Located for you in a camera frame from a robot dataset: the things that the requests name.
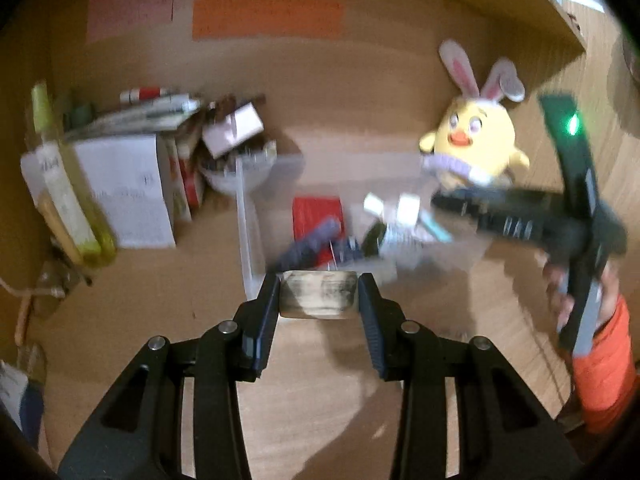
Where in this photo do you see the clear plastic storage bin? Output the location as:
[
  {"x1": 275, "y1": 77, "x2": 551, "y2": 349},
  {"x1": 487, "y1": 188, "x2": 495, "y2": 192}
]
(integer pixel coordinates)
[{"x1": 235, "y1": 153, "x2": 488, "y2": 299}]

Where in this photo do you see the white paper box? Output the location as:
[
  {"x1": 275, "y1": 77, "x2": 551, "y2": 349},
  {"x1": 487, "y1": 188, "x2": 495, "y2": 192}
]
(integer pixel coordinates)
[{"x1": 72, "y1": 134, "x2": 176, "y2": 249}]

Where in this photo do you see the stack of booklets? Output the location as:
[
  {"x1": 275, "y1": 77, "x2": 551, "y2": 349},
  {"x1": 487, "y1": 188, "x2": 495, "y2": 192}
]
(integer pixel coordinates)
[{"x1": 63, "y1": 94, "x2": 203, "y2": 141}]

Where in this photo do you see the right hand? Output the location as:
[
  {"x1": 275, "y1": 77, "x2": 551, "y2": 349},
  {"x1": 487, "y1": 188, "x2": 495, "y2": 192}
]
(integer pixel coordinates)
[{"x1": 541, "y1": 259, "x2": 622, "y2": 334}]

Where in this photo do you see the small white tube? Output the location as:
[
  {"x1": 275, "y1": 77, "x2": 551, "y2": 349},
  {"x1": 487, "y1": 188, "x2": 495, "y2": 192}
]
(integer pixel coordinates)
[{"x1": 396, "y1": 193, "x2": 421, "y2": 229}]

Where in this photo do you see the beige tape roll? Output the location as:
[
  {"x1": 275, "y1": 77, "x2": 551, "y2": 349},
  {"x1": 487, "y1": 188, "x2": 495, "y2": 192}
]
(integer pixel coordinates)
[{"x1": 279, "y1": 271, "x2": 358, "y2": 321}]

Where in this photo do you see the pink paper note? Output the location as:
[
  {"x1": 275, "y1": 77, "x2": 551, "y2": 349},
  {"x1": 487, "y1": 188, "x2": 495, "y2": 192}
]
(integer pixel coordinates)
[{"x1": 86, "y1": 0, "x2": 174, "y2": 44}]

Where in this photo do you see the teal small tube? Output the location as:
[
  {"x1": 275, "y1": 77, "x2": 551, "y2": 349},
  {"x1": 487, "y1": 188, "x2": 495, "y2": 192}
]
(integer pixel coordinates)
[{"x1": 418, "y1": 209, "x2": 454, "y2": 243}]

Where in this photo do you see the small white pink box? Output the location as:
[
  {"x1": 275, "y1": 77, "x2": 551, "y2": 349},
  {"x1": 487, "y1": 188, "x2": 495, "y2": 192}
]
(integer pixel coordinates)
[{"x1": 202, "y1": 102, "x2": 264, "y2": 159}]

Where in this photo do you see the red patterned box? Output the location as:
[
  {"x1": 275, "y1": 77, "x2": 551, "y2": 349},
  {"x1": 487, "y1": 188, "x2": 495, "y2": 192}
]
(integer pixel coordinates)
[{"x1": 165, "y1": 126, "x2": 205, "y2": 223}]

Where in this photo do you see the yellow-green lotion bottle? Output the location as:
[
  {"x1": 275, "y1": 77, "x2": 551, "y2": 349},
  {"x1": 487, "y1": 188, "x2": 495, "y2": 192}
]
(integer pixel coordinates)
[{"x1": 30, "y1": 80, "x2": 116, "y2": 269}]

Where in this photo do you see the orange paper note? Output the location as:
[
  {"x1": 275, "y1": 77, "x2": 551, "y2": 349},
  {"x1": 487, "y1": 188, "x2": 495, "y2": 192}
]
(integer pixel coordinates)
[{"x1": 192, "y1": 0, "x2": 345, "y2": 40}]

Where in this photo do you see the orange sleeve forearm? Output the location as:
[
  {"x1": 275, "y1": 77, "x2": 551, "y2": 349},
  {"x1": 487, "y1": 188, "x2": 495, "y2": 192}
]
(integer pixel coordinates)
[{"x1": 572, "y1": 295, "x2": 639, "y2": 434}]

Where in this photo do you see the red flat packet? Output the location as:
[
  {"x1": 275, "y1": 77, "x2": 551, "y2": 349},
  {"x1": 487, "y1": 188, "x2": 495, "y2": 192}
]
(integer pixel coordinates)
[{"x1": 292, "y1": 196, "x2": 346, "y2": 240}]

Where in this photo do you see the red white marker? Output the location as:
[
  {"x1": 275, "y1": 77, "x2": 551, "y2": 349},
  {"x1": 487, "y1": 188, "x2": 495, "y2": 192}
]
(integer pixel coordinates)
[{"x1": 119, "y1": 87, "x2": 174, "y2": 105}]

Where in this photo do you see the white bowl of trinkets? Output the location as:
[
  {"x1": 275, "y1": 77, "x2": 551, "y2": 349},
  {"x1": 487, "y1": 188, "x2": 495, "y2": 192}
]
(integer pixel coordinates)
[{"x1": 198, "y1": 140, "x2": 278, "y2": 196}]

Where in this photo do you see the dark bottle white label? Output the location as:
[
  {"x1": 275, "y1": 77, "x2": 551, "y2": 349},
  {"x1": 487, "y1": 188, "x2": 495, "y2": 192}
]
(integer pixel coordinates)
[{"x1": 360, "y1": 221, "x2": 387, "y2": 258}]

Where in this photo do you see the yellow chick plush toy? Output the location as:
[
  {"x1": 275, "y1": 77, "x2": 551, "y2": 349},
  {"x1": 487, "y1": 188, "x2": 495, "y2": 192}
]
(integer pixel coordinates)
[{"x1": 419, "y1": 39, "x2": 530, "y2": 188}]

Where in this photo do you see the wooden stick with string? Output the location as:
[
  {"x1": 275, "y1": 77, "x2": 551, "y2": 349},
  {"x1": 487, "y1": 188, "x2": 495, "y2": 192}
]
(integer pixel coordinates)
[{"x1": 0, "y1": 278, "x2": 66, "y2": 348}]

